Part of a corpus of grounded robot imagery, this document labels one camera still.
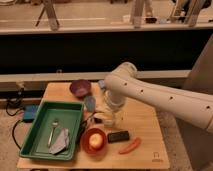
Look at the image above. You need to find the black handled brush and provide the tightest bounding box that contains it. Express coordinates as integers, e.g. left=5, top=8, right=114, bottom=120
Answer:
left=78, top=114, right=102, bottom=138

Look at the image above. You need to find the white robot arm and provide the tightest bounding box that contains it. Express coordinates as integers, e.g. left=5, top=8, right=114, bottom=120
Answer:
left=104, top=62, right=213, bottom=133

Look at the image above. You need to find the orange bowl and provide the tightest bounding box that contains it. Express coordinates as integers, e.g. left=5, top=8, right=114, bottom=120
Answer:
left=80, top=128, right=107, bottom=155

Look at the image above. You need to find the purple bowl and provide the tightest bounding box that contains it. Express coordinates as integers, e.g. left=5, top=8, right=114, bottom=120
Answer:
left=70, top=79, right=91, bottom=98

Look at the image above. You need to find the yellow banana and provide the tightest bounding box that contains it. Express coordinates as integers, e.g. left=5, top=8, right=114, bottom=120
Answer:
left=95, top=108, right=114, bottom=120

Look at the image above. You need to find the black rectangular block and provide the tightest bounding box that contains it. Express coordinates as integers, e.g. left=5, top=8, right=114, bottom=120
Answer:
left=107, top=131, right=130, bottom=143

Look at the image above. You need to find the orange carrot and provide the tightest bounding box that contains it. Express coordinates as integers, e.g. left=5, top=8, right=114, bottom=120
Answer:
left=119, top=137, right=142, bottom=154

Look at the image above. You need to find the yellow apple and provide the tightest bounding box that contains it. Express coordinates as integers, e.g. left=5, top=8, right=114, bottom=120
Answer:
left=89, top=134, right=103, bottom=149

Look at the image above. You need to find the blue sponge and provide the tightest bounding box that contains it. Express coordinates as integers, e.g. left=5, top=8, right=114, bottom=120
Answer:
left=98, top=80, right=106, bottom=89

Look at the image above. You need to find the green plastic tray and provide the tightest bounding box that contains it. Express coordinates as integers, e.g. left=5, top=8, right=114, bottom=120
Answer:
left=20, top=101, right=84, bottom=161

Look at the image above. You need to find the grey folded cloth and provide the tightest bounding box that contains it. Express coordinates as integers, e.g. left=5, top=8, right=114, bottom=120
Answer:
left=49, top=128, right=69, bottom=154

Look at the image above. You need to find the metal fork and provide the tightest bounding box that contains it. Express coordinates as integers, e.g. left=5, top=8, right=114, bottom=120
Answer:
left=47, top=119, right=59, bottom=147

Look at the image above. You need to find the blue power box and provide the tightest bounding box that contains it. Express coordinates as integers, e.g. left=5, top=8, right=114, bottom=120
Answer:
left=23, top=105, right=38, bottom=122

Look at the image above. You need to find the black cable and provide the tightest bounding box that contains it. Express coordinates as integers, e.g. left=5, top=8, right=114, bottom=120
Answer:
left=5, top=91, right=26, bottom=151

